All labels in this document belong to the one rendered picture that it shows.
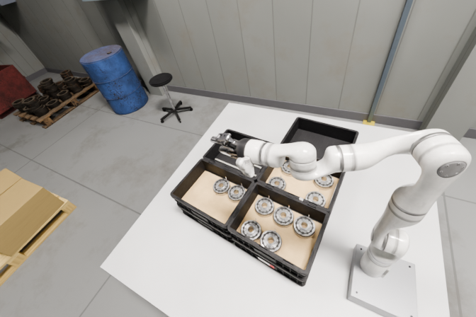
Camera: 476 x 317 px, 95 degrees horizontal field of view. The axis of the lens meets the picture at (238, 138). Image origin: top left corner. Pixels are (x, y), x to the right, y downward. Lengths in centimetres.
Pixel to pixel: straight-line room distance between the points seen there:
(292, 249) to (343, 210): 43
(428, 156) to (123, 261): 147
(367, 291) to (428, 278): 32
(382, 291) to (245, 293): 59
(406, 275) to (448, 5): 200
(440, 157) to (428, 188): 10
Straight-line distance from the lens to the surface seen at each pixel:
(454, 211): 260
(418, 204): 78
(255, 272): 130
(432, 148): 67
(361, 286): 124
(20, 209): 288
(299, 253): 118
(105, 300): 242
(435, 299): 142
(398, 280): 129
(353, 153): 61
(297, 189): 133
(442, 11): 257
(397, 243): 98
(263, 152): 63
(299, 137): 159
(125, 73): 385
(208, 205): 134
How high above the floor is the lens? 195
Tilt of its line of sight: 44 degrees down
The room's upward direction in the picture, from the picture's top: 13 degrees counter-clockwise
